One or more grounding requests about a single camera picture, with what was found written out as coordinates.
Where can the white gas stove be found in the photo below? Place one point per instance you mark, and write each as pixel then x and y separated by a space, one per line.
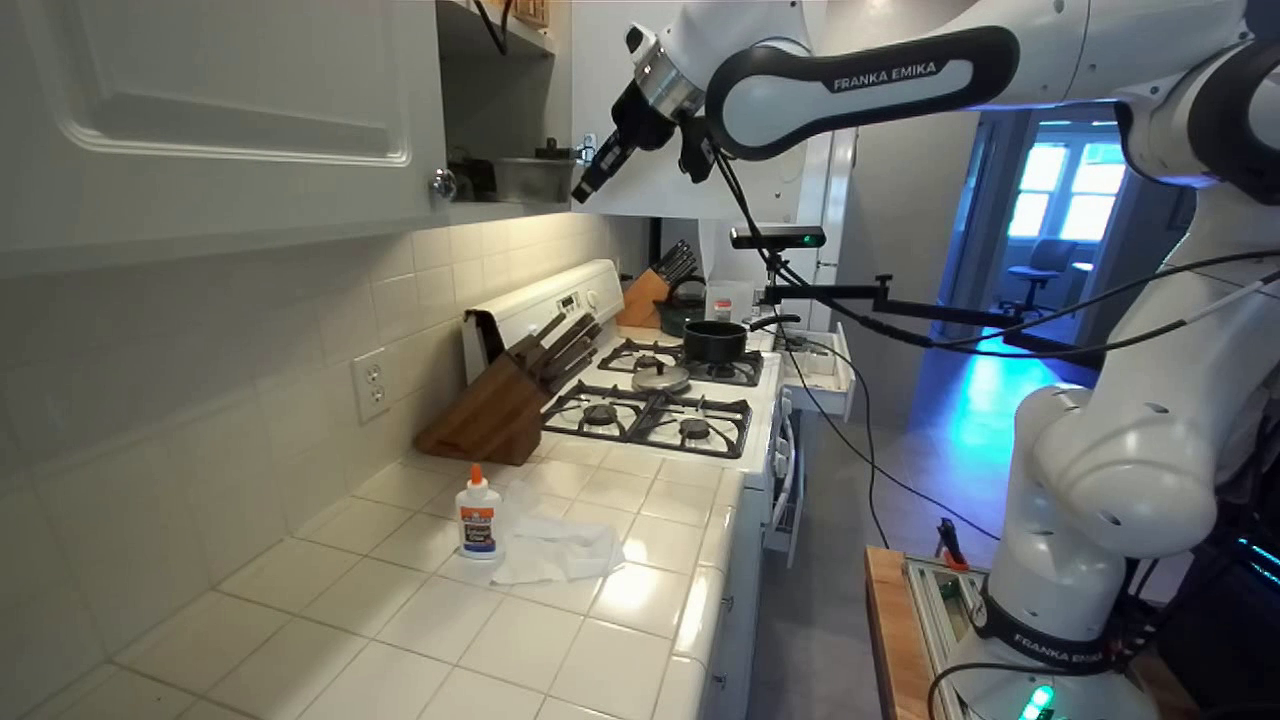
pixel 562 288

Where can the black kettle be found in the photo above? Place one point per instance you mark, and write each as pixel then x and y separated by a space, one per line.
pixel 683 308

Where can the black pot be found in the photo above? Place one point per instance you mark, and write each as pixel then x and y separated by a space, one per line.
pixel 717 345

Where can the bright window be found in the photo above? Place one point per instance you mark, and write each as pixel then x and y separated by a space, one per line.
pixel 1064 192

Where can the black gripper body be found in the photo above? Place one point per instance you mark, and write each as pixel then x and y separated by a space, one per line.
pixel 642 116

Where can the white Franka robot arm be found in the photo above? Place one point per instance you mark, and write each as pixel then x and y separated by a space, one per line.
pixel 1134 442

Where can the black camera on stand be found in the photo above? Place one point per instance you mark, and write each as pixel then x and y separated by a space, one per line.
pixel 780 237

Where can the white crumpled cloth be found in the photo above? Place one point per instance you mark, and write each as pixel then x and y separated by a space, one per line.
pixel 564 551

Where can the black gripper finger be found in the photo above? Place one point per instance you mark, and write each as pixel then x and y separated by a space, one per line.
pixel 608 169
pixel 595 169

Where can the white glue bottle orange cap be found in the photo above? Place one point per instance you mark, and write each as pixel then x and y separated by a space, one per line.
pixel 477 521

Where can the small silver pot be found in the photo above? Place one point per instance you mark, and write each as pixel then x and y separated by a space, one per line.
pixel 656 379

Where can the white wall outlet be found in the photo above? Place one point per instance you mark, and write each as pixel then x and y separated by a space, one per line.
pixel 368 384

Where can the white closed cabinet door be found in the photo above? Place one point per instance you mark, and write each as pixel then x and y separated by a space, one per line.
pixel 201 107

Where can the metal cabinet knob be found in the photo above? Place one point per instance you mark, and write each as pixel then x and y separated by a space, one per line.
pixel 440 180

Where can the office chair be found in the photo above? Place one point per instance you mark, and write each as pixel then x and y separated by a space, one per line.
pixel 1033 281

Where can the open wall cabinet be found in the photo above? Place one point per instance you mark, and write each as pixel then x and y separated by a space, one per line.
pixel 502 95

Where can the dark wooden knife block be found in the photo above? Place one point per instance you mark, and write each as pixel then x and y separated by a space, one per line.
pixel 492 405

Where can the white open cabinet door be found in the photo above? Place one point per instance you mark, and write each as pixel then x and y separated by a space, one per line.
pixel 667 187

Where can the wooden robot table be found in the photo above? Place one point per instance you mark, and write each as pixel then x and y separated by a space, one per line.
pixel 894 640

